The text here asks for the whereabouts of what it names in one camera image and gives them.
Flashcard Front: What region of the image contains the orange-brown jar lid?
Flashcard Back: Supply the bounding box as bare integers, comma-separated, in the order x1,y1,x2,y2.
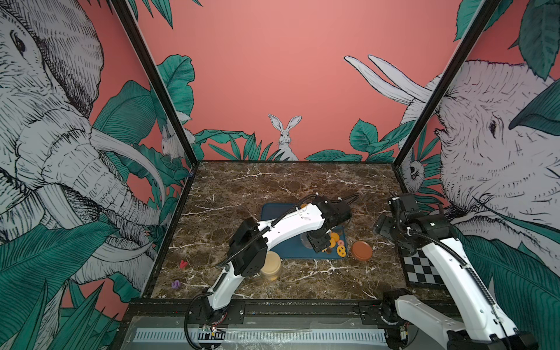
351,241,373,262

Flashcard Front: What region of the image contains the teal rectangular tray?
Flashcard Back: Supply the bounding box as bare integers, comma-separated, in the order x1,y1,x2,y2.
260,203,342,260

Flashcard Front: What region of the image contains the black white checkerboard plate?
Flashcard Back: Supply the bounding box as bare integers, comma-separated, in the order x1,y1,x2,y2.
401,249,445,288

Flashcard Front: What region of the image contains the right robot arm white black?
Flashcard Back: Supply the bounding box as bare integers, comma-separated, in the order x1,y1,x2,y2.
375,193,539,349

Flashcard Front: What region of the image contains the black front mounting rail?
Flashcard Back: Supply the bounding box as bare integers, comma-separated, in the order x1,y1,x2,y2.
123,299,386,327

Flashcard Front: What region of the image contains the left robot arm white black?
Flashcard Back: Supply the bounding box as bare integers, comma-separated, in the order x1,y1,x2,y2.
185,193,359,325

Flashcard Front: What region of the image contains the jar with beige lid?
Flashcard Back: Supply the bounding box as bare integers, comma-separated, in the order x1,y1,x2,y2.
260,251,281,281

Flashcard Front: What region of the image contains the white slotted cable duct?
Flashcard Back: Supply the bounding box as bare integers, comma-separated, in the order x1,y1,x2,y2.
132,328,386,347

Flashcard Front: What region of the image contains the clear jar of cookies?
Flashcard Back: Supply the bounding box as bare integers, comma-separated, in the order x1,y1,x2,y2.
300,231,325,252

